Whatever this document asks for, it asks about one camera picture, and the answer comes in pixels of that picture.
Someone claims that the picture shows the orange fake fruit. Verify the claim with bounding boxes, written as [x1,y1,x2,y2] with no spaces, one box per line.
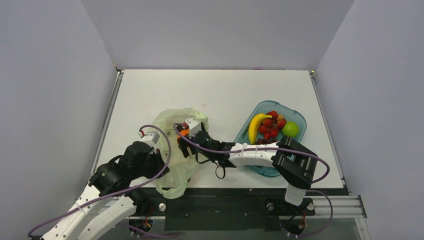
[177,129,190,146]

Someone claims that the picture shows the light green plastic bag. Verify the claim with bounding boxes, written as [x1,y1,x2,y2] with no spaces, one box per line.
[152,107,209,199]

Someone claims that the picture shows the yellow fake banana bunch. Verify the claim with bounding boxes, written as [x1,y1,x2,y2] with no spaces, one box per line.
[247,113,272,144]

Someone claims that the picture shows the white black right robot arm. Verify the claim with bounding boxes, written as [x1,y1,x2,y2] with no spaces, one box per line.
[176,129,321,214]

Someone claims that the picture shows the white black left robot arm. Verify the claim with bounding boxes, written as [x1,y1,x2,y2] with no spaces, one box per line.
[41,138,169,240]

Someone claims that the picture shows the dark purple fake grapes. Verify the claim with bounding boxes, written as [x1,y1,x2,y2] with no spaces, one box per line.
[254,137,278,145]

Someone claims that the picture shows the red fake strawberry bunch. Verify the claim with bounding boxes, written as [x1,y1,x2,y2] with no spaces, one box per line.
[258,110,287,140]

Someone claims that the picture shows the green fake apple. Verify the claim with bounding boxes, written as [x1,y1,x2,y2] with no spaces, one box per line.
[281,121,300,138]

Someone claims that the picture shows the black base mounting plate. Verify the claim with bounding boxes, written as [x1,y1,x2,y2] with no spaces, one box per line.
[144,187,316,231]

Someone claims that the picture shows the teal plastic tray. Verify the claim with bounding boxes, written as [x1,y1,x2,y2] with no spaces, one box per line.
[234,100,307,178]

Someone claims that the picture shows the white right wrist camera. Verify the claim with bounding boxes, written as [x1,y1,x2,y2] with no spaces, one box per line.
[183,116,204,137]

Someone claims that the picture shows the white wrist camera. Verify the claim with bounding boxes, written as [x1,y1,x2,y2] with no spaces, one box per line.
[138,130,160,154]
[183,116,204,137]

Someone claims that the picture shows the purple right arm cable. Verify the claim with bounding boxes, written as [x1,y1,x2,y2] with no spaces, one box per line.
[172,123,331,184]

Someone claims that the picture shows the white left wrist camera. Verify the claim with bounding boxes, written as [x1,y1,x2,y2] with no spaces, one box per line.
[138,130,160,154]

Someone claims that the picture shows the aluminium frame rail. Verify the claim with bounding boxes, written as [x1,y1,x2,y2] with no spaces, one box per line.
[66,194,369,221]

